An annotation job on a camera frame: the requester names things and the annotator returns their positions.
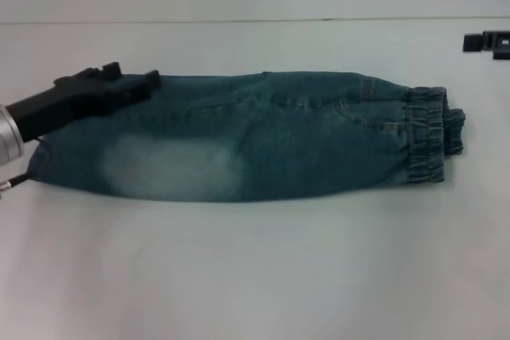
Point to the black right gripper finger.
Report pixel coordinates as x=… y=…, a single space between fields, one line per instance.
x=474 y=42

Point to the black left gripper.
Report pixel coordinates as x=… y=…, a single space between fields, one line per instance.
x=63 y=105

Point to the blue denim shorts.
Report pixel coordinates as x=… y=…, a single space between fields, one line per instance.
x=259 y=137

